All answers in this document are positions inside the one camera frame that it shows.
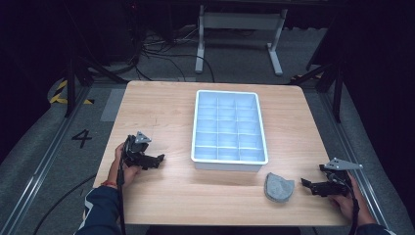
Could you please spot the white metal table frame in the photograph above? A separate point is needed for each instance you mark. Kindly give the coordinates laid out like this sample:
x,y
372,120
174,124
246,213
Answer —
x,y
241,23

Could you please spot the person's right hand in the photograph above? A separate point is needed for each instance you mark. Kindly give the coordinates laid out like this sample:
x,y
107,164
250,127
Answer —
x,y
347,202

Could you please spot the metal floor rail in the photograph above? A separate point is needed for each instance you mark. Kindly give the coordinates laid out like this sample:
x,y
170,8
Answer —
x,y
355,156
42,166

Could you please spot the person's left hand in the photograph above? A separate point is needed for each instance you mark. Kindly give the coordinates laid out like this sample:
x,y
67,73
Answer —
x,y
128,173

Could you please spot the black tripod stand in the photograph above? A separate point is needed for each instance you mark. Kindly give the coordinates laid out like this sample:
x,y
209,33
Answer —
x,y
76,75
329,78

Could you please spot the grey folded sock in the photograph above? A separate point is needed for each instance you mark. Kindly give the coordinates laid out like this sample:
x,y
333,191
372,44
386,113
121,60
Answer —
x,y
278,188

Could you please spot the white compartment tray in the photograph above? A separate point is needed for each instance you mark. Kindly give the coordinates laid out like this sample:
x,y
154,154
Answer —
x,y
229,129

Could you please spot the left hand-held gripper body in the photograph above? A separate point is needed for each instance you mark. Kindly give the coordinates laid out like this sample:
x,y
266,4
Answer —
x,y
136,150

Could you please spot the yellow black floor tape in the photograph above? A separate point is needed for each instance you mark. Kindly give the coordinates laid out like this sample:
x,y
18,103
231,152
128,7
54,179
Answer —
x,y
58,94

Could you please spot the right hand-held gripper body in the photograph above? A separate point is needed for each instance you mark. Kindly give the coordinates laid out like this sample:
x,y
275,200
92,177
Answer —
x,y
339,176

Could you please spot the red wristband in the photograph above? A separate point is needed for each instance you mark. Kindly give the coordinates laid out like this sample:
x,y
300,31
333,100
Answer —
x,y
109,183

